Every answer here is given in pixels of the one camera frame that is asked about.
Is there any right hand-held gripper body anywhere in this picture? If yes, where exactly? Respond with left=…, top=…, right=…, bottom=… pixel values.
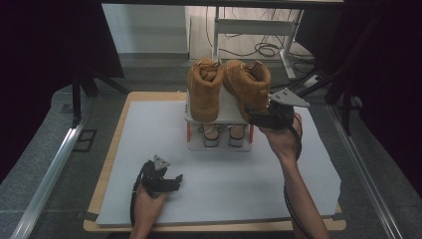
left=247, top=87, right=311, bottom=131

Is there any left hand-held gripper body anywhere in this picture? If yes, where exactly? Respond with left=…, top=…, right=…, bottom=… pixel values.
left=133, top=154, right=172, bottom=199

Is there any tan suede boot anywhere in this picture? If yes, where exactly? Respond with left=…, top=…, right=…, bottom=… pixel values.
left=221, top=59, right=273, bottom=123
left=186, top=56, right=224, bottom=123

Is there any white two-tier shoe rack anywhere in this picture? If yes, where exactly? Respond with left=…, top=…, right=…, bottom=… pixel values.
left=183, top=89, right=256, bottom=153

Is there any person's right hand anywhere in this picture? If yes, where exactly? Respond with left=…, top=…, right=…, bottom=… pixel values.
left=258, top=112, right=304, bottom=163

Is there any person's left hand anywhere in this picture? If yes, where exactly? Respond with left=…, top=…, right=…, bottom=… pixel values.
left=134, top=183, right=168, bottom=230

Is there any white power strip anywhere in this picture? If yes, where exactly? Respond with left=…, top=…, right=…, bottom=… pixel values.
left=303, top=74, right=322, bottom=88

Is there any black metal stand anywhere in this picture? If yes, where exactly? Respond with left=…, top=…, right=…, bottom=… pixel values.
left=71, top=66, right=128, bottom=127

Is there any dark curtain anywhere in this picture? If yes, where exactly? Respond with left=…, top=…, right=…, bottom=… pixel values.
left=295, top=0, right=422, bottom=197
left=0, top=0, right=125, bottom=183

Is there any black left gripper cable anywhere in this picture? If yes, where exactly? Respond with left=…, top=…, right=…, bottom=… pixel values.
left=129, top=165, right=147, bottom=228

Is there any coiled black floor cable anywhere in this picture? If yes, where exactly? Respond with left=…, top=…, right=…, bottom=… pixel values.
left=253, top=41, right=283, bottom=58

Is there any white desk frame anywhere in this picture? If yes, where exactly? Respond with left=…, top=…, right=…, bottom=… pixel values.
left=212, top=6, right=305, bottom=80

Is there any aluminium frame rail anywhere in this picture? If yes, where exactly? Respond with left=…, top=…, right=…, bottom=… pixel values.
left=9, top=99, right=94, bottom=239
left=326, top=104, right=404, bottom=239

